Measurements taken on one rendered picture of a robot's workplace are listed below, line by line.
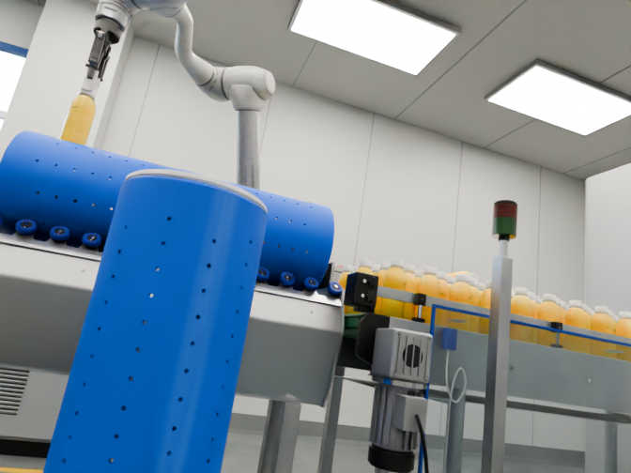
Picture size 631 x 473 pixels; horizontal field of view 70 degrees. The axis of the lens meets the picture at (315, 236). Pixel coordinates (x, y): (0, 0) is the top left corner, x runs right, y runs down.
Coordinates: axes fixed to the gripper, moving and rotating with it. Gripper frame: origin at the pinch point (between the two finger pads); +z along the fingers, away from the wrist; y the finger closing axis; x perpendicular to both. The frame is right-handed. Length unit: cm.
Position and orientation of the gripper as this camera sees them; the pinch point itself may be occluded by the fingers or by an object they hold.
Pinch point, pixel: (90, 83)
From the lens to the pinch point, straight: 154.3
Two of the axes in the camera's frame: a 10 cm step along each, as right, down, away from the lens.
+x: 9.3, 2.2, 2.8
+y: 3.2, -1.9, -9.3
